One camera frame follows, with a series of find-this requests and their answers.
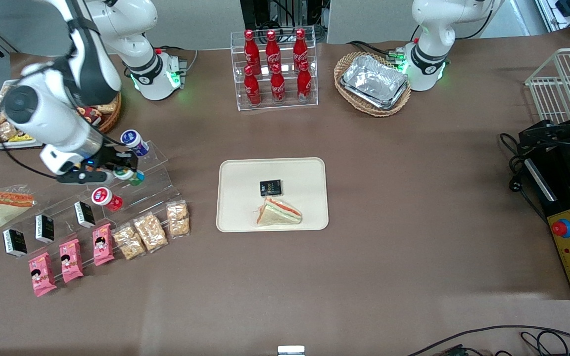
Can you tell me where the beige serving tray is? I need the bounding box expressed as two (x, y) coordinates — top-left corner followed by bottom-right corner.
(216, 157), (330, 233)

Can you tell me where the clear acrylic bottle rack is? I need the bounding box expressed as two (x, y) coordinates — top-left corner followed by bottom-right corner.
(230, 25), (320, 112)

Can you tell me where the small black snack box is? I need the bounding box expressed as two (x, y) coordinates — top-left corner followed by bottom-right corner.
(259, 179), (284, 197)
(35, 214), (55, 244)
(2, 228), (28, 258)
(73, 200), (96, 229)

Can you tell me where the pink snack pack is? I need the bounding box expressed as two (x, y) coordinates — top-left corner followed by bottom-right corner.
(58, 238), (85, 284)
(28, 252), (58, 298)
(92, 223), (116, 267)

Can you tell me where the aluminium foil tray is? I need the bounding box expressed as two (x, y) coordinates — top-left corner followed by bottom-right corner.
(340, 54), (410, 111)

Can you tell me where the red cola bottle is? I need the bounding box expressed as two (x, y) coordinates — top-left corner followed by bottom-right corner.
(292, 28), (309, 71)
(243, 65), (262, 107)
(243, 29), (261, 76)
(296, 60), (313, 103)
(269, 64), (287, 105)
(265, 30), (282, 75)

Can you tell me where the red cookie box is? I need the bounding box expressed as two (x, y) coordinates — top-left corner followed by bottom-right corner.
(76, 106), (103, 129)

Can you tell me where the red emergency stop button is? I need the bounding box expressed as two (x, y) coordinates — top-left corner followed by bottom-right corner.
(551, 217), (570, 239)

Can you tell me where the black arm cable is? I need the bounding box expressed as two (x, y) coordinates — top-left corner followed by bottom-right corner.
(455, 6), (496, 41)

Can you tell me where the light wicker basket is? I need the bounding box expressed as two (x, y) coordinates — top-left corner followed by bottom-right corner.
(333, 51), (413, 118)

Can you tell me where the looped black cable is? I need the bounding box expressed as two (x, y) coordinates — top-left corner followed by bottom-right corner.
(520, 330), (570, 356)

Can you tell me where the metal shelf frame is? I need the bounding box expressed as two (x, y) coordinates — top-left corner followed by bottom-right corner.
(534, 0), (570, 48)

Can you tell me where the white rectangular tray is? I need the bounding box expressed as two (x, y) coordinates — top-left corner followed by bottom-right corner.
(0, 80), (44, 151)

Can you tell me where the blue gum bottle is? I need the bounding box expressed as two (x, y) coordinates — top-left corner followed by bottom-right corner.
(120, 129), (150, 158)

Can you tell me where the red gum bottle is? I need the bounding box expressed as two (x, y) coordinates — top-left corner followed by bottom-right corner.
(91, 186), (124, 213)

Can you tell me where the triangular wrapped sandwich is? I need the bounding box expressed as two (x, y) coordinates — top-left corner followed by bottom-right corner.
(255, 196), (303, 227)
(0, 185), (37, 233)

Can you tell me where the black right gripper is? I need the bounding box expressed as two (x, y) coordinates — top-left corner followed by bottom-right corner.
(83, 145), (139, 174)

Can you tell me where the black cable bundle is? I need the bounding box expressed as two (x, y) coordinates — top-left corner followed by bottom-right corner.
(346, 40), (405, 63)

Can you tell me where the black equipment rack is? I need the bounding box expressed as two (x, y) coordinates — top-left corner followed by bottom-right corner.
(239, 0), (327, 31)

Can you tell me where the black yellow control box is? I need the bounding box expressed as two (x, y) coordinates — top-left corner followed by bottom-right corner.
(522, 145), (570, 301)

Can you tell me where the brown wicker basket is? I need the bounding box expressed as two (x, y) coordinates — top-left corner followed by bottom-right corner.
(86, 91), (123, 135)

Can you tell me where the green gum bottle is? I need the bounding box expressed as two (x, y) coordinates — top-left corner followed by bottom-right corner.
(114, 167), (145, 187)

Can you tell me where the clear acrylic stepped stand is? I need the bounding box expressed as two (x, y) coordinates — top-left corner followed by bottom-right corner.
(2, 140), (183, 270)

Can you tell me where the long black cable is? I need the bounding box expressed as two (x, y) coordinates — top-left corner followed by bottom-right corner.
(406, 324), (570, 356)

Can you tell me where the grey base cable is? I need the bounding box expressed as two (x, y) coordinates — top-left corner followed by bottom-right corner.
(153, 45), (199, 76)

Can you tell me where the white wire basket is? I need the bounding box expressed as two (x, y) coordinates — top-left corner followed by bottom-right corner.
(524, 46), (570, 125)

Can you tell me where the black power cable with plug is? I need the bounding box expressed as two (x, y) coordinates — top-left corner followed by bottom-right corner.
(499, 131), (549, 224)

